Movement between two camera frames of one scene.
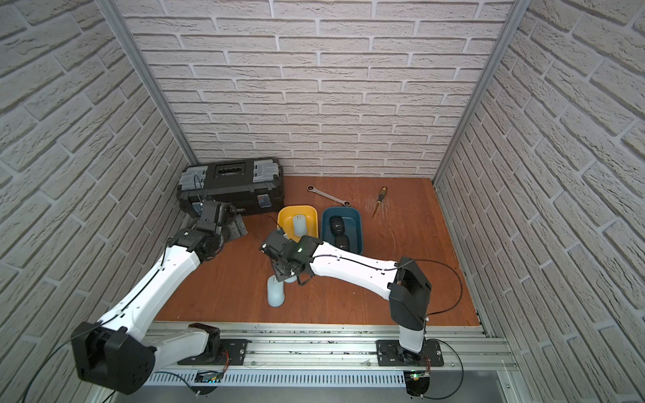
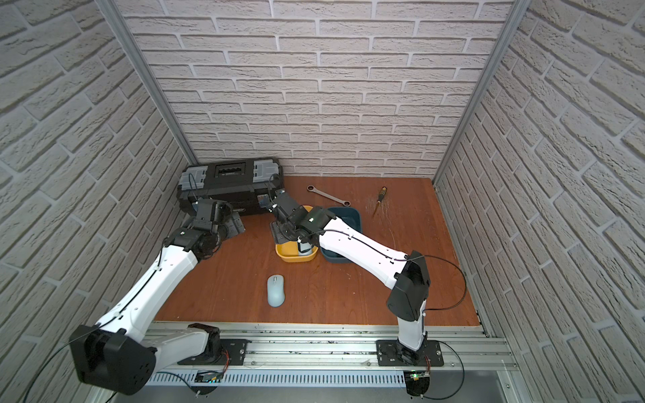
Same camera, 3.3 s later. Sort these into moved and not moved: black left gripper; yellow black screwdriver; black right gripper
Moved: black right gripper
Not moved: black left gripper; yellow black screwdriver
